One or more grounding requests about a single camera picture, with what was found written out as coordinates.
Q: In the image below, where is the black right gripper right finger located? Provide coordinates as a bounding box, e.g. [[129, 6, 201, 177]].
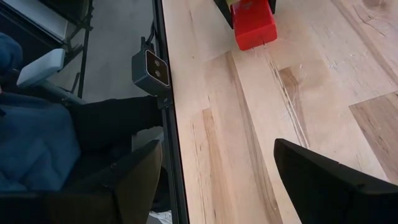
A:
[[273, 138, 398, 224]]

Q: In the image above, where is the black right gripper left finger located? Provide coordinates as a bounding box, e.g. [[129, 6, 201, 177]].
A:
[[0, 139, 163, 224]]

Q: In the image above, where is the red charger block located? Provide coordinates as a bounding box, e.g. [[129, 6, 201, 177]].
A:
[[231, 0, 279, 52]]

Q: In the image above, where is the person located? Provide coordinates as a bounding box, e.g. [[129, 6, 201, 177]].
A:
[[0, 30, 164, 194]]

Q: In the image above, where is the grey chair armrest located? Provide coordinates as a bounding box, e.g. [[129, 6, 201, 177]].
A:
[[16, 48, 88, 106]]

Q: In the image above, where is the white table with black legs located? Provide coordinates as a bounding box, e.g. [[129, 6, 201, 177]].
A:
[[0, 0, 95, 100]]

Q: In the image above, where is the black aluminium table frame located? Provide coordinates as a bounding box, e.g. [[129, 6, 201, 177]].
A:
[[151, 0, 190, 224]]

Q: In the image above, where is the dark grey table-level camera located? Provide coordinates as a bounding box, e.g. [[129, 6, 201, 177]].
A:
[[131, 36, 172, 110]]

